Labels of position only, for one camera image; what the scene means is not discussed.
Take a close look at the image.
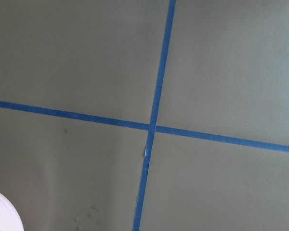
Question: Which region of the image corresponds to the pink bowl of ice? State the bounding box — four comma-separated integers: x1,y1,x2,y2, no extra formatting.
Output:
0,193,24,231

